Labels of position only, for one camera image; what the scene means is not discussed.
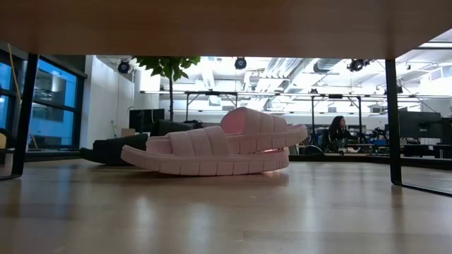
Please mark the wooden shelf board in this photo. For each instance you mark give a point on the wooden shelf board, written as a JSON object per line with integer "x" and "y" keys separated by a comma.
{"x": 226, "y": 28}

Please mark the small cardboard box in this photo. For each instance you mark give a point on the small cardboard box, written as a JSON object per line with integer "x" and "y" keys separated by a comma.
{"x": 128, "y": 132}

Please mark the black slide sandal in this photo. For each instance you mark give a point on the black slide sandal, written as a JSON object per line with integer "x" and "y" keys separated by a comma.
{"x": 109, "y": 150}

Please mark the black window frame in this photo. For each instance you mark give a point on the black window frame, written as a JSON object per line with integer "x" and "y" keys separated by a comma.
{"x": 80, "y": 113}

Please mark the black ceiling spotlight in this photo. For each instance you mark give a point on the black ceiling spotlight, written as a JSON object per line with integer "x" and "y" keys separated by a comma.
{"x": 356, "y": 65}
{"x": 240, "y": 63}
{"x": 123, "y": 67}

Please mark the pink ribbed slide sandal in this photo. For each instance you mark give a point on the pink ribbed slide sandal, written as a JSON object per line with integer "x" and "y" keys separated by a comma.
{"x": 261, "y": 121}
{"x": 212, "y": 166}

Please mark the black computer monitor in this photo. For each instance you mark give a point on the black computer monitor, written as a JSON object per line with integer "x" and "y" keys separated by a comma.
{"x": 146, "y": 120}
{"x": 447, "y": 130}
{"x": 420, "y": 125}

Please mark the black metal shelf leg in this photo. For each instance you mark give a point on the black metal shelf leg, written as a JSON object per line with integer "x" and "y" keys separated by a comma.
{"x": 24, "y": 116}
{"x": 393, "y": 123}

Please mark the dark domed object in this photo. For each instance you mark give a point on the dark domed object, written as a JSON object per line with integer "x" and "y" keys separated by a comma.
{"x": 313, "y": 150}

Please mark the black bag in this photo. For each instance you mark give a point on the black bag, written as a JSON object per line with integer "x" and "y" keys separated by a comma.
{"x": 193, "y": 123}

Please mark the person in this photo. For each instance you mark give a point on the person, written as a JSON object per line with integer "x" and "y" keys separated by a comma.
{"x": 339, "y": 132}

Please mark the green indoor tree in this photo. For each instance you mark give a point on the green indoor tree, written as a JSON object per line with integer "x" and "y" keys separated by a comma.
{"x": 166, "y": 65}

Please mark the black office desk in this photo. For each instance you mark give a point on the black office desk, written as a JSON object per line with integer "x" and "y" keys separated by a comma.
{"x": 423, "y": 150}

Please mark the black metal frame stand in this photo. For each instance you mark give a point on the black metal frame stand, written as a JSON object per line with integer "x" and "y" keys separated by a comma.
{"x": 212, "y": 93}
{"x": 335, "y": 96}

